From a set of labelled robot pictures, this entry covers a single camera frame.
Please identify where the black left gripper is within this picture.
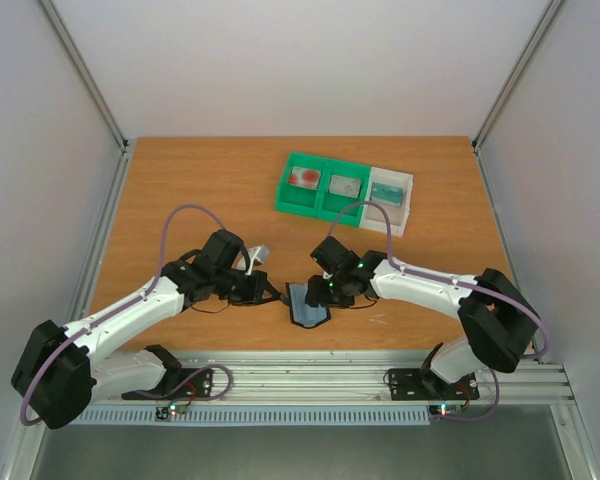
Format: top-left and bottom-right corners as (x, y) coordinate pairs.
(215, 269), (281, 306)

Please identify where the black leather card holder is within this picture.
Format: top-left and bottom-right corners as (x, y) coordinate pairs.
(286, 283), (331, 329)

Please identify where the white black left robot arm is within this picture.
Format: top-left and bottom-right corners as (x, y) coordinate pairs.
(11, 229), (281, 429)

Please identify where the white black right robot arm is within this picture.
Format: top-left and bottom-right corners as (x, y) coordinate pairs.
(306, 236), (539, 399)

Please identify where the grey card in bin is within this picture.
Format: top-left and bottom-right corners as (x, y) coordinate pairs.
(328, 175), (362, 198)

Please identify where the teal card in bin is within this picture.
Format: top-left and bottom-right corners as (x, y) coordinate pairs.
(370, 182), (404, 207)

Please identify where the red dotted card in bin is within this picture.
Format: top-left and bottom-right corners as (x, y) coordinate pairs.
(288, 166), (321, 190)

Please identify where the green left bin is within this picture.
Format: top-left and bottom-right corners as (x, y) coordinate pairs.
(274, 152), (330, 218)

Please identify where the green bin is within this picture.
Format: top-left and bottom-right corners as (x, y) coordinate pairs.
(274, 152), (330, 218)
(317, 160), (371, 221)

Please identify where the green middle bin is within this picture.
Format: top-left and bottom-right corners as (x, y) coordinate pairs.
(317, 160), (371, 221)

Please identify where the white right bin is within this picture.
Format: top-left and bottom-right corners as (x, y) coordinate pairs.
(364, 167), (414, 237)

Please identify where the left controller board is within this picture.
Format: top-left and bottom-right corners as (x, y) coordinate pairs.
(154, 404), (188, 421)

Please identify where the controller board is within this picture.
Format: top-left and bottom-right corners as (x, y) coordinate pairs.
(154, 404), (188, 421)
(429, 403), (468, 418)

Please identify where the right controller board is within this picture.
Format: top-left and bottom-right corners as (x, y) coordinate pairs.
(429, 403), (468, 418)

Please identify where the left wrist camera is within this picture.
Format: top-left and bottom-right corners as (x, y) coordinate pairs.
(245, 244), (270, 275)

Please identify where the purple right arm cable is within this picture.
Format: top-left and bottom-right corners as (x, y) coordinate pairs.
(327, 201), (552, 421)

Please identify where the aluminium frame rail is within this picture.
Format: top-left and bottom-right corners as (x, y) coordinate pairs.
(94, 349), (576, 405)

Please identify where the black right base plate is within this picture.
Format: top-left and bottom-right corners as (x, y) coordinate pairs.
(383, 368), (480, 401)

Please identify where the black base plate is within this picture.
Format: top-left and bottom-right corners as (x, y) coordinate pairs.
(383, 368), (480, 401)
(121, 368), (213, 401)

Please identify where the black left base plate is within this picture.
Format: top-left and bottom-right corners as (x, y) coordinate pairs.
(121, 368), (213, 401)

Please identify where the grey slotted cable duct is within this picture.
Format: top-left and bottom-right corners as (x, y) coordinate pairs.
(73, 405), (430, 427)

